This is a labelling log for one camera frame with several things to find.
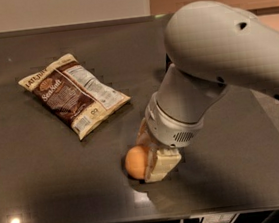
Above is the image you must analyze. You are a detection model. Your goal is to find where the orange fruit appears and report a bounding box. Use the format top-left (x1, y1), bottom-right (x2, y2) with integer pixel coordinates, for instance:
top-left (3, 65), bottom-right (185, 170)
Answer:
top-left (124, 145), bottom-right (149, 180)

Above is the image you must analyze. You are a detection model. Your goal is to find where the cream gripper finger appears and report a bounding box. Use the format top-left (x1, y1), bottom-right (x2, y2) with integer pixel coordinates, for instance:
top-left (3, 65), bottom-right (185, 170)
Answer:
top-left (136, 119), bottom-right (156, 147)
top-left (144, 148), bottom-right (182, 183)

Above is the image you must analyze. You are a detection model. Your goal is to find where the brown sea salt chips bag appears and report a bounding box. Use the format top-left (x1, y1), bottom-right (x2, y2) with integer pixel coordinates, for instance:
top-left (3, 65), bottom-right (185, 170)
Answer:
top-left (18, 54), bottom-right (130, 140)

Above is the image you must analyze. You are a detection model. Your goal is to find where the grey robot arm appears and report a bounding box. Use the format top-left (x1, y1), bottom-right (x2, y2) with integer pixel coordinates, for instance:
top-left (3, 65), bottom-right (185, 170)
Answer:
top-left (136, 1), bottom-right (279, 183)

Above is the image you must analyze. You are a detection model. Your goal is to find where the blue Pepsi soda can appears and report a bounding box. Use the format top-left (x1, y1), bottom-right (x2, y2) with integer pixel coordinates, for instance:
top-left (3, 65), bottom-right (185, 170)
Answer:
top-left (165, 54), bottom-right (171, 71)

